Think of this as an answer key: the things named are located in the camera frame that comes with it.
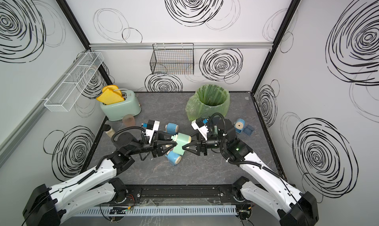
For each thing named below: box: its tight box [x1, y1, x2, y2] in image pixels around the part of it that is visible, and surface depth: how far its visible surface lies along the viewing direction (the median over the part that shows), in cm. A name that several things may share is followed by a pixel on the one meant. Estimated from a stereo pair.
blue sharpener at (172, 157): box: [164, 148, 182, 166], surface depth 81 cm
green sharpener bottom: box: [170, 132, 192, 156], surface depth 62 cm
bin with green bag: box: [185, 83, 231, 122], surface depth 90 cm
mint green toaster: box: [100, 89, 142, 122], surface depth 98 cm
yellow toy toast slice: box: [96, 84, 125, 106], surface depth 94 cm
